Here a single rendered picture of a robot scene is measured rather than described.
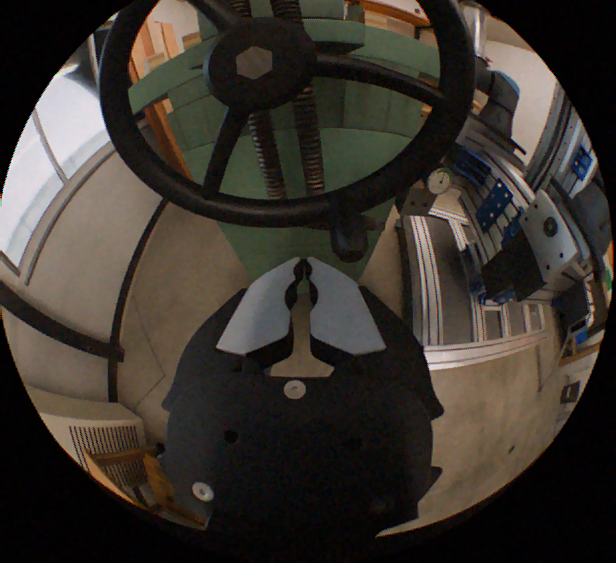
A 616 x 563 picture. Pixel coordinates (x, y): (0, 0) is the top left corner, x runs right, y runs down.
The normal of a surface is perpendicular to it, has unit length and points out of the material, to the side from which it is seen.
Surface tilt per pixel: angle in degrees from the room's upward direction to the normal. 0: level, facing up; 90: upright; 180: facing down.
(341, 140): 90
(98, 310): 90
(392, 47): 90
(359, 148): 90
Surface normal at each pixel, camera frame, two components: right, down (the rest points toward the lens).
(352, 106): 0.00, 0.84
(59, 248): 1.00, -0.07
